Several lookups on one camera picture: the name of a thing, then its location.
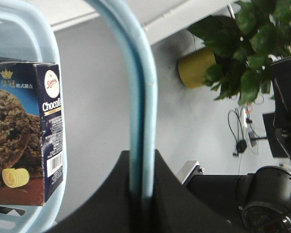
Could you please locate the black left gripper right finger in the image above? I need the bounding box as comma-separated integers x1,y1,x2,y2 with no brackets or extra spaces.
153,150,230,233

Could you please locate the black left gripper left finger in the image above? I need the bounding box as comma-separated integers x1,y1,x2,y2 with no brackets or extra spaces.
47,150,138,233

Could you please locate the chocolate cookie box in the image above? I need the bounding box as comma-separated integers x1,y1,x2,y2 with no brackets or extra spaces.
0,57,64,206

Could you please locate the light blue plastic basket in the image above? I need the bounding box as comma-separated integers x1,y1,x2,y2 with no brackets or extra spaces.
0,0,158,233

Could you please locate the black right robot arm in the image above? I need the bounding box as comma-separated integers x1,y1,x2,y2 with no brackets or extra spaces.
153,151,291,233

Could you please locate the white power strip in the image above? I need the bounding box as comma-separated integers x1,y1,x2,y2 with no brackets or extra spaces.
241,106,248,129

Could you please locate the yellow plant pot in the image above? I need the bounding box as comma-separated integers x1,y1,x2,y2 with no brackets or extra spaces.
177,48,215,89

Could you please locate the green potted plant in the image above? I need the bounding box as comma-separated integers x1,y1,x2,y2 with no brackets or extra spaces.
188,0,291,105

